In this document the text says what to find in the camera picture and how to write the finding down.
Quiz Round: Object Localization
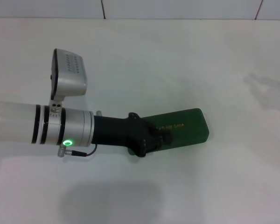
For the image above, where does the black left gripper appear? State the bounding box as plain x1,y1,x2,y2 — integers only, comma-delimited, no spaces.
91,112,174,159

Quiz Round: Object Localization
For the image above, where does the green glasses case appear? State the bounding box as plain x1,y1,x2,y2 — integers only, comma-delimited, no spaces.
127,107,210,156

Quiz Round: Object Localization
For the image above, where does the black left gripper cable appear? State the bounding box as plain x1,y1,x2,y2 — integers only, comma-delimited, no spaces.
57,142,98,159

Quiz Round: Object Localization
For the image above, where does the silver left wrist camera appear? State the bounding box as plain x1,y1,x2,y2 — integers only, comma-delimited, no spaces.
49,48,88,110

